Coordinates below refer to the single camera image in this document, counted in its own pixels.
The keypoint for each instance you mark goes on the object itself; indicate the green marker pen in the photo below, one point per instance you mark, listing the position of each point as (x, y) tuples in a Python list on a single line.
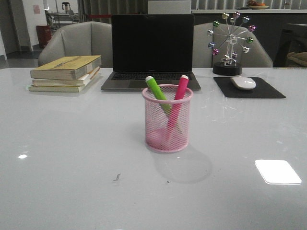
[(159, 95)]

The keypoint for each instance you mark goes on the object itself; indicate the pink marker pen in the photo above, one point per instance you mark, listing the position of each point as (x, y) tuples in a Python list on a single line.
[(181, 89)]

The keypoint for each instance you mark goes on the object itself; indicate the pink mesh pen holder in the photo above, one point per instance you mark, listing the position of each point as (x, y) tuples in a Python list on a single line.
[(167, 121)]

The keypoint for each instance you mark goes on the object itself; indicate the grey open laptop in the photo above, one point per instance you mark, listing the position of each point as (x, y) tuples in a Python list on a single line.
[(158, 45)]

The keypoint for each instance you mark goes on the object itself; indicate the middle white book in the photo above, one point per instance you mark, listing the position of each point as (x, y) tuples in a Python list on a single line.
[(84, 80)]

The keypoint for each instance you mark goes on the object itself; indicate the grey right armchair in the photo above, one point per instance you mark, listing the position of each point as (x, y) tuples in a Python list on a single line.
[(257, 57)]

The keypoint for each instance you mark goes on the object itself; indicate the grey armchair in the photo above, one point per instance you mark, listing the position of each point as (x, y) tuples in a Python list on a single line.
[(80, 39), (257, 57)]

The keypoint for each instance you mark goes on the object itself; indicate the white computer mouse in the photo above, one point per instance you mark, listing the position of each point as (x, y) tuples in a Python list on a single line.
[(243, 83)]

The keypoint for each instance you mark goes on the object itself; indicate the grey left armchair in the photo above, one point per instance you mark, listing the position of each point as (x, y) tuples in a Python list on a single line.
[(80, 39)]

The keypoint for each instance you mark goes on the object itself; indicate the top yellow book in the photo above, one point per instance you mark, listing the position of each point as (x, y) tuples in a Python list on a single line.
[(67, 68)]

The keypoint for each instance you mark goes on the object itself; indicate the yellow book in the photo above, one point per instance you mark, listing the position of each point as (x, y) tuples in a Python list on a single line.
[(33, 88), (67, 68)]

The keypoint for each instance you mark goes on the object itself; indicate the black mouse pad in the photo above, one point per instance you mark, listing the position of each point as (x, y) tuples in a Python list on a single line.
[(262, 90)]

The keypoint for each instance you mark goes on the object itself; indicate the red barrier belt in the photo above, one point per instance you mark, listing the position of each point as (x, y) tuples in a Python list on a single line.
[(104, 16)]

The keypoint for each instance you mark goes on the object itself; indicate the bottom yellow book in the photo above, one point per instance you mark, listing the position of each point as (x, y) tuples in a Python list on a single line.
[(33, 88)]

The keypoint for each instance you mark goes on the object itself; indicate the ferris wheel kinetic toy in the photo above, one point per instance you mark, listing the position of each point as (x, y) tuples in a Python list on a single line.
[(228, 65)]

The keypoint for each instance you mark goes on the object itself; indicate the red trash bin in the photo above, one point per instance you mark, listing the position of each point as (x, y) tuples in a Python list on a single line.
[(43, 35)]

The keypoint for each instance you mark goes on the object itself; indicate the fruit bowl on counter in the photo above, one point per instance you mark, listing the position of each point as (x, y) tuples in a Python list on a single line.
[(255, 5)]

